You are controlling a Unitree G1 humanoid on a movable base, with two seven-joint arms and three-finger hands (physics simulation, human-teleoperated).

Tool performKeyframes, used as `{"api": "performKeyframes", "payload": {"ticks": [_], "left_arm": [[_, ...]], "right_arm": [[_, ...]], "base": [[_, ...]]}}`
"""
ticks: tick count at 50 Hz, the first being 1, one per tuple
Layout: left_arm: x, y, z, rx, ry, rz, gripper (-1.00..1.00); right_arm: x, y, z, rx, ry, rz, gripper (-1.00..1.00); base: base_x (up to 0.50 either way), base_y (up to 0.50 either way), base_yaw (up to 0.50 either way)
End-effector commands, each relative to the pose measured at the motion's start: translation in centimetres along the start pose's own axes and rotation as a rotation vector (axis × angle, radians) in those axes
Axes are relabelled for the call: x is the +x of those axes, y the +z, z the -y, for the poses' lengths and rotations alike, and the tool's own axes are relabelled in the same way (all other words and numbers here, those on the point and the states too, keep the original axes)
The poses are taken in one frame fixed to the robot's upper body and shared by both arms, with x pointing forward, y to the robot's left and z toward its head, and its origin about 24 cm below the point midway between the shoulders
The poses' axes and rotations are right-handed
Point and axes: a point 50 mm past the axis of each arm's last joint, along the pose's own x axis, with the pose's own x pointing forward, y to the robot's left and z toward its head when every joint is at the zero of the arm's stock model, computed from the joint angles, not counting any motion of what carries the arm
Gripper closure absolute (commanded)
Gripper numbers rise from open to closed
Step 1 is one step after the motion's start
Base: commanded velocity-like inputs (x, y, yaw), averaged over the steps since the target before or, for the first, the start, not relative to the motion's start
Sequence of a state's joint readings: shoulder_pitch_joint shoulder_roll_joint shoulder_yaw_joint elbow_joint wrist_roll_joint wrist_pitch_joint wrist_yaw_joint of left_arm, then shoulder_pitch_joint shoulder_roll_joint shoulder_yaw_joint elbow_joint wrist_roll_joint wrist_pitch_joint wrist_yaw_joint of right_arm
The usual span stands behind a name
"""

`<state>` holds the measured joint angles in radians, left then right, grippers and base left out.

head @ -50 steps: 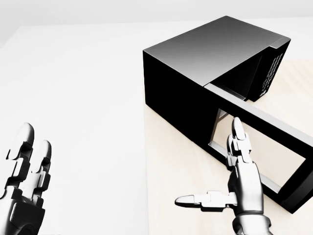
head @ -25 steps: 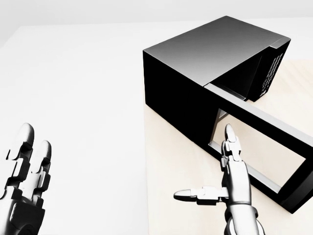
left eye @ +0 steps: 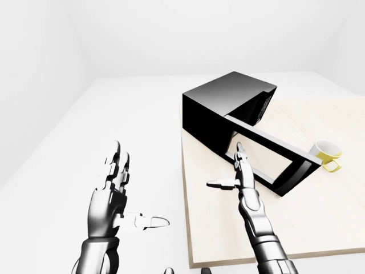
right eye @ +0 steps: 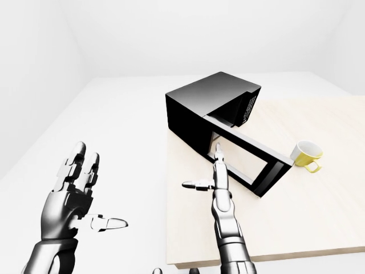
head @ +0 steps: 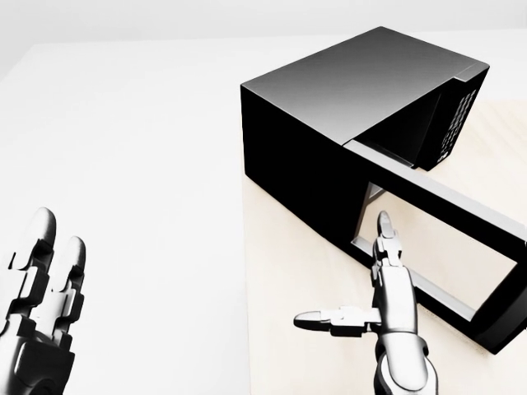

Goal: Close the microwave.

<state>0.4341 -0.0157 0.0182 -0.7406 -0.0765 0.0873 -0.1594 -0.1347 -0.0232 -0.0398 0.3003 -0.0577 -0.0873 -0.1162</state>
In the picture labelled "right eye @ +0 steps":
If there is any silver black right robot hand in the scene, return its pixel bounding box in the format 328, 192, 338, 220
181, 142, 236, 221

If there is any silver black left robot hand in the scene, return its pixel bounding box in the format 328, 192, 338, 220
39, 140, 129, 244

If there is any black microwave door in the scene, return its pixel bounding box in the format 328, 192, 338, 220
202, 112, 295, 199

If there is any black microwave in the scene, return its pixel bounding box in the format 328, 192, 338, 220
165, 71, 262, 161

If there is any yellow mug with white inside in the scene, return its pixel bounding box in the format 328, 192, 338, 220
290, 139, 325, 174

